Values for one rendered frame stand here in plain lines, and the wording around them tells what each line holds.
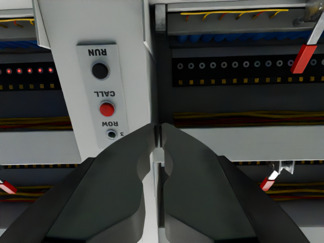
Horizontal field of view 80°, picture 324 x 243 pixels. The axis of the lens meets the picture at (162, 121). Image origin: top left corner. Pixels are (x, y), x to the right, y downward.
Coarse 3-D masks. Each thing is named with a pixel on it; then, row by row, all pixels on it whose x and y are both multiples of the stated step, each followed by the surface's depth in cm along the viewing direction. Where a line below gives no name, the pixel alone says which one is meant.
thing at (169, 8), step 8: (240, 0) 21; (248, 0) 21; (256, 0) 21; (264, 0) 21; (272, 0) 21; (280, 0) 21; (288, 0) 21; (296, 0) 21; (304, 0) 21; (168, 8) 22; (176, 8) 22; (184, 8) 22; (192, 8) 22; (200, 8) 22; (208, 8) 22; (216, 8) 22; (224, 8) 22; (232, 8) 22; (240, 8) 22
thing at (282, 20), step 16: (176, 16) 24; (192, 16) 24; (208, 16) 24; (224, 16) 24; (240, 16) 23; (256, 16) 23; (272, 16) 23; (288, 16) 24; (176, 32) 25; (192, 32) 25; (208, 32) 25; (224, 32) 25; (240, 32) 25; (256, 32) 26
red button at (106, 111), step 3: (102, 105) 22; (105, 105) 21; (108, 105) 21; (111, 105) 22; (99, 108) 22; (102, 108) 22; (105, 108) 22; (108, 108) 22; (111, 108) 22; (102, 111) 22; (105, 111) 22; (108, 111) 22; (111, 111) 22; (102, 114) 22; (105, 114) 22; (108, 114) 22; (111, 114) 22
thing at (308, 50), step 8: (320, 16) 19; (320, 24) 20; (312, 32) 20; (320, 32) 20; (312, 40) 21; (304, 48) 22; (312, 48) 21; (304, 56) 22; (296, 64) 23; (304, 64) 23; (296, 72) 24
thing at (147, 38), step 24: (144, 0) 17; (168, 0) 21; (192, 0) 21; (216, 0) 21; (144, 24) 17; (192, 48) 36; (216, 48) 36; (240, 48) 35; (264, 48) 35; (288, 48) 35
